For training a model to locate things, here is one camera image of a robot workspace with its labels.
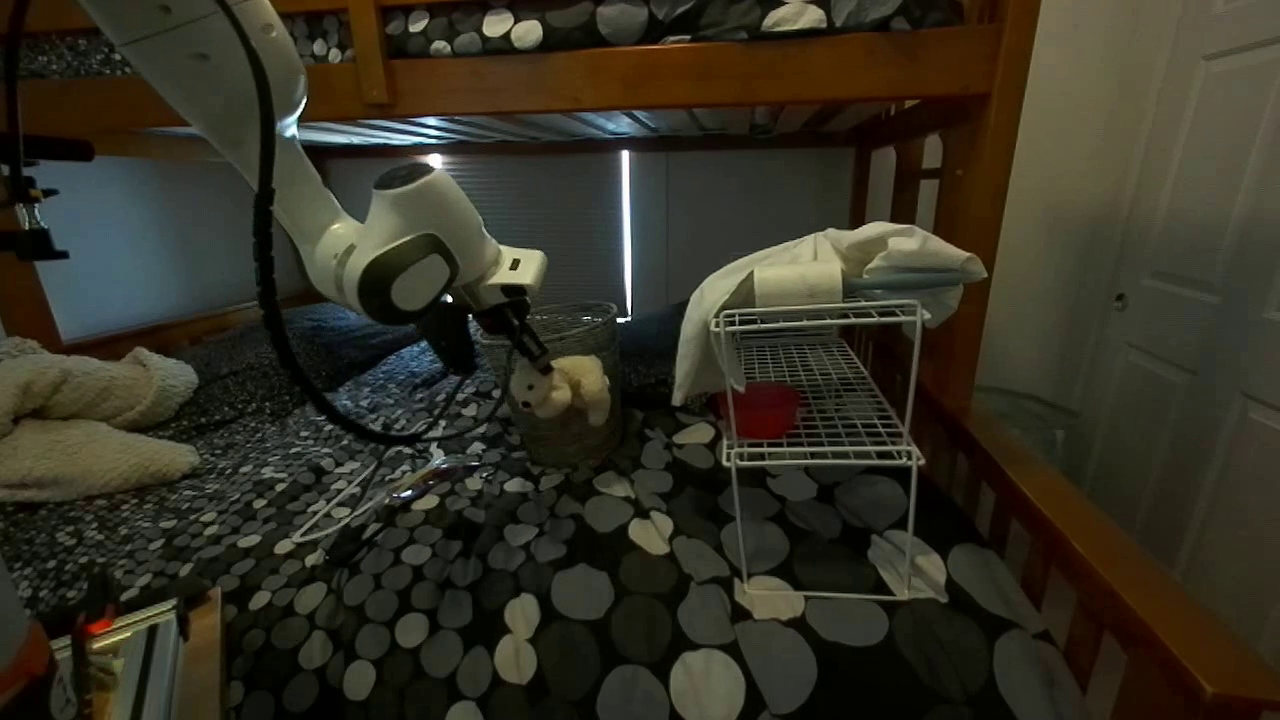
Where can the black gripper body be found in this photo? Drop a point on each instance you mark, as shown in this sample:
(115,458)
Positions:
(503,310)

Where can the cream bear plush toy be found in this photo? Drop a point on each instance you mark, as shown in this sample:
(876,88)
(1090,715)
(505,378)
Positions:
(577,385)

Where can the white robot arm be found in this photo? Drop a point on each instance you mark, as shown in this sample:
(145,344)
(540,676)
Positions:
(400,254)

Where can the dark blue speckled pillow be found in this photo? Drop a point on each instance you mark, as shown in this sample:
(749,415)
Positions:
(334,340)

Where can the red cup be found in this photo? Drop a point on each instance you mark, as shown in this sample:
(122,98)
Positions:
(762,411)

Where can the grey window blind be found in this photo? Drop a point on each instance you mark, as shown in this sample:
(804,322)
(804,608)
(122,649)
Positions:
(745,227)

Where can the black polka dot bedspread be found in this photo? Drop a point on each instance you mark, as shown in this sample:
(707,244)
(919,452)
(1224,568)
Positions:
(603,601)

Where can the polka dot upper mattress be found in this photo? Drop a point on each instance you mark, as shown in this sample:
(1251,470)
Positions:
(625,20)

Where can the white cloth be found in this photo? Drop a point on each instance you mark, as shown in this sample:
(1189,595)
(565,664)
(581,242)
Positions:
(907,262)

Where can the cream folded towel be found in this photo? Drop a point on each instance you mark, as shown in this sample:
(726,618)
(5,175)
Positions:
(82,415)

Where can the translucent plastic bin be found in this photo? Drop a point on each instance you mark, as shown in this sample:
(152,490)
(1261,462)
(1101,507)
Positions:
(1020,421)

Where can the white panel door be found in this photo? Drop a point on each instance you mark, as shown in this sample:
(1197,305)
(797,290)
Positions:
(1172,265)

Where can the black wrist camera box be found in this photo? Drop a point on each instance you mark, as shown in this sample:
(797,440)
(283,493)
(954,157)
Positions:
(450,333)

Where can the wooden bunk bed frame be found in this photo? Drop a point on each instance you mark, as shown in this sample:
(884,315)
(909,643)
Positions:
(664,83)

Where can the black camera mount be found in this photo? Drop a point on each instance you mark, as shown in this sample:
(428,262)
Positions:
(25,202)

